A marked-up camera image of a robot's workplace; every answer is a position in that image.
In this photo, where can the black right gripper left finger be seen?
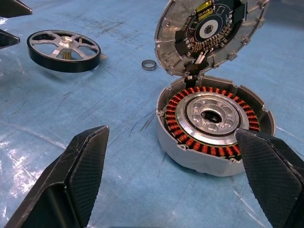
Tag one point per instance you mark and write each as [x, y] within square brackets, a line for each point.
[78, 171]

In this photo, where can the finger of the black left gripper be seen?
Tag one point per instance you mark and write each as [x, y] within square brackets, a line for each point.
[12, 8]
[8, 39]

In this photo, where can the silver motor housing copper windings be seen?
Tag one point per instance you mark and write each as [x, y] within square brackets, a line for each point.
[190, 156]

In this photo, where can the black finned gear part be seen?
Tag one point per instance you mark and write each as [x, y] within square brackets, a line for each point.
[171, 45]

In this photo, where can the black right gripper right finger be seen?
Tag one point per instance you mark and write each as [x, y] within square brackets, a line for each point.
[273, 171]

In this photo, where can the blue table mat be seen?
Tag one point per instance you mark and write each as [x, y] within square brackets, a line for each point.
[118, 107]

